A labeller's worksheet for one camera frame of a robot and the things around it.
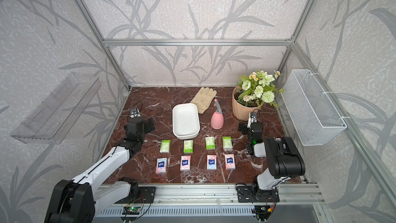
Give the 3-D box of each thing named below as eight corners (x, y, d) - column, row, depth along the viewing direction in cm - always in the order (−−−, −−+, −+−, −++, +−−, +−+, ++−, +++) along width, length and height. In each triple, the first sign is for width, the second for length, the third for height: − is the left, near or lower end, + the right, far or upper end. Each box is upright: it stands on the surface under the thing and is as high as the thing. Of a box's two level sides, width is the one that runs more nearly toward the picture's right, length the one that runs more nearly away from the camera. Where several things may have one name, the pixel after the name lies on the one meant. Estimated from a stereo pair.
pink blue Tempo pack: (155, 173, 82) (154, 171, 80) (158, 159, 87) (157, 157, 84) (166, 173, 82) (165, 171, 80) (168, 159, 87) (167, 157, 84)
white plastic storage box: (169, 140, 94) (167, 135, 89) (175, 108, 110) (173, 102, 105) (199, 140, 94) (198, 135, 89) (200, 108, 110) (200, 102, 105)
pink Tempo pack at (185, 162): (180, 170, 83) (179, 168, 81) (181, 157, 87) (181, 155, 85) (190, 170, 83) (189, 168, 81) (191, 157, 87) (190, 155, 85)
